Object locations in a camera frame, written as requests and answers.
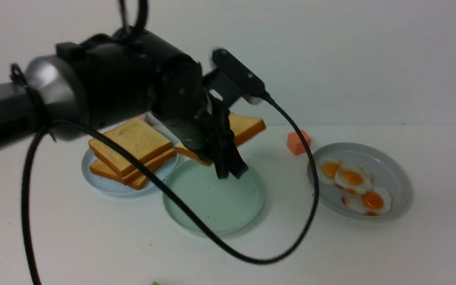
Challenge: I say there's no black camera cable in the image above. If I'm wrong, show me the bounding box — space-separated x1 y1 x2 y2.
21 93 320 285

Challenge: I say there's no light blue bread plate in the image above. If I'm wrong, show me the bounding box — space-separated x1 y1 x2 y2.
82 147 179 197

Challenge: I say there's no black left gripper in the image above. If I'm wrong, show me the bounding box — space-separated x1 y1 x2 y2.
151 61 248 180

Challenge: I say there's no grey egg plate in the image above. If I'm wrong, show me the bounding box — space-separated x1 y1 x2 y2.
307 142 413 222

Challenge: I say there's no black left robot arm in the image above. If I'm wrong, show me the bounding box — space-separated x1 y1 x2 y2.
0 30 230 179

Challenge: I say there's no green center plate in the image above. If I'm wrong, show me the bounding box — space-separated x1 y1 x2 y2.
166 160 266 235

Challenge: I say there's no orange cube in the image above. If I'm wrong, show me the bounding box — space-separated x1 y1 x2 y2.
287 130 312 156

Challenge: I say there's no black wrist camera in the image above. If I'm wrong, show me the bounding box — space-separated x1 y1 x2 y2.
211 47 266 107

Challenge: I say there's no fried egg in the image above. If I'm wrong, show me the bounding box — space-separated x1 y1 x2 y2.
334 163 372 196
315 159 344 186
341 186 393 216

